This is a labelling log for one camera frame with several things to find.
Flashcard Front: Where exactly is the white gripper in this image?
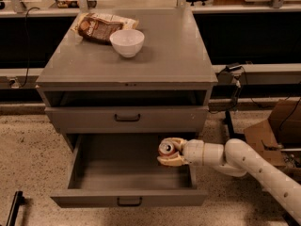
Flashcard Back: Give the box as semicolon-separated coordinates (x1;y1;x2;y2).
157;137;204;167

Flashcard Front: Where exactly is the red coke can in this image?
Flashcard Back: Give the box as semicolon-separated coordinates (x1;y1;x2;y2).
158;141;176;156

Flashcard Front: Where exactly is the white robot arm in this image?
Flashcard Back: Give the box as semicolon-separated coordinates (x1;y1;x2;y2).
157;137;301;224

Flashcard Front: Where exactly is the closed grey upper drawer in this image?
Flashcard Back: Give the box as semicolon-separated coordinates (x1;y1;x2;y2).
45;106;208;134

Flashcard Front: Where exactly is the open grey lower drawer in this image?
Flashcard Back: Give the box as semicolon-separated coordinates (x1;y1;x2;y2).
51;133;207;208

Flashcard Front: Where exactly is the grey drawer cabinet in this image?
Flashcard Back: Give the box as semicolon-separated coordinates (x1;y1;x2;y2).
37;8;217;147

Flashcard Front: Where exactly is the cardboard box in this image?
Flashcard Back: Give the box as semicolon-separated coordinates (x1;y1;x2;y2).
243;98;301;184

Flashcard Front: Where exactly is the white bowl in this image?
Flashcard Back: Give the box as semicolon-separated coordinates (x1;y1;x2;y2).
110;29;145;57

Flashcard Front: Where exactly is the brown chip bag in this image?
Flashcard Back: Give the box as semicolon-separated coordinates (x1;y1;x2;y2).
71;13;138;43

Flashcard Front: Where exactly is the black bar on floor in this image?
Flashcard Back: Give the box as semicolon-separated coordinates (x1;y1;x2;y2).
6;191;25;226

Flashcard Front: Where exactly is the black stand with cables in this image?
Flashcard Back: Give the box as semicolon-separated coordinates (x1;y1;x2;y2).
217;63;246;140

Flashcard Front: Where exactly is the black cable on left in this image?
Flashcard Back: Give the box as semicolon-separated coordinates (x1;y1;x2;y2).
8;7;41;89

